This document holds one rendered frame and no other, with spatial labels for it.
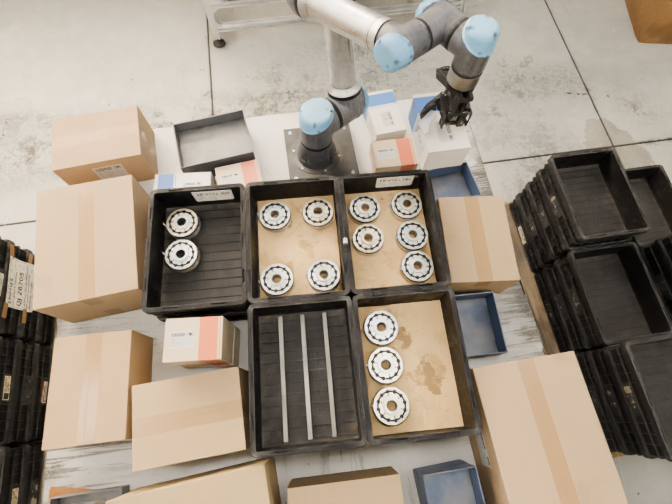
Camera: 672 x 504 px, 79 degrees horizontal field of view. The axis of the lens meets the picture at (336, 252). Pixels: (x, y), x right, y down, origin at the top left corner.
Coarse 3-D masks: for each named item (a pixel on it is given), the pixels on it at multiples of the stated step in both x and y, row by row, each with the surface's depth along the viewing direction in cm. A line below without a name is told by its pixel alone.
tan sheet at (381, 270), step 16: (368, 192) 142; (384, 192) 142; (416, 192) 142; (384, 208) 139; (352, 224) 137; (384, 224) 137; (400, 224) 137; (368, 240) 135; (384, 240) 135; (352, 256) 133; (368, 256) 133; (384, 256) 133; (400, 256) 133; (368, 272) 131; (384, 272) 131
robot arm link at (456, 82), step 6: (450, 66) 95; (450, 72) 95; (450, 78) 96; (456, 78) 94; (462, 78) 93; (450, 84) 97; (456, 84) 96; (462, 84) 95; (468, 84) 95; (474, 84) 95; (462, 90) 97; (468, 90) 97
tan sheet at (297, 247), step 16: (304, 224) 137; (272, 240) 135; (288, 240) 135; (304, 240) 135; (320, 240) 135; (336, 240) 135; (272, 256) 133; (288, 256) 133; (304, 256) 133; (320, 256) 133; (336, 256) 133; (304, 272) 131; (304, 288) 129; (336, 288) 129
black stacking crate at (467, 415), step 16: (368, 304) 125; (384, 304) 128; (448, 304) 121; (448, 320) 122; (448, 336) 123; (464, 384) 112; (464, 400) 114; (464, 416) 115; (416, 432) 113; (432, 432) 107
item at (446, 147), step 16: (416, 96) 118; (432, 96) 119; (416, 112) 118; (432, 128) 115; (448, 128) 115; (464, 128) 115; (416, 144) 122; (432, 144) 113; (448, 144) 113; (464, 144) 113; (432, 160) 116; (448, 160) 117
